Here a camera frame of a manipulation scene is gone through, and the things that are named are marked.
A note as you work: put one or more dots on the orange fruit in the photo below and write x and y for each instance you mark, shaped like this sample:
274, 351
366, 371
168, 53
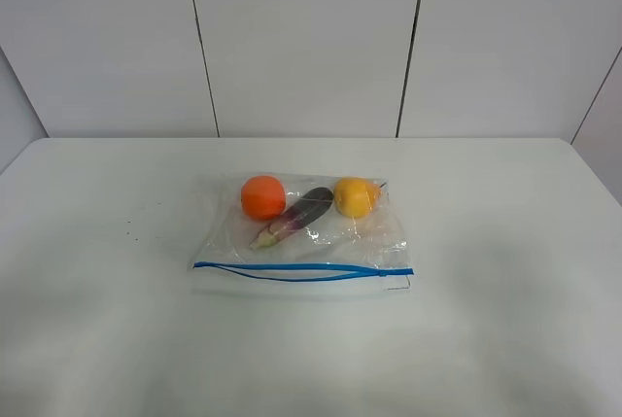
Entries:
263, 198

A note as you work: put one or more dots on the yellow pear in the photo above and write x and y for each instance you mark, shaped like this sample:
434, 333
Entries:
356, 197

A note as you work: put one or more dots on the clear zip bag blue zipper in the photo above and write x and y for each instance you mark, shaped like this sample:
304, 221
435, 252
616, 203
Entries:
332, 249

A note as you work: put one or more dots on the purple eggplant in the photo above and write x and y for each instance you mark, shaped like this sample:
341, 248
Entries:
305, 211

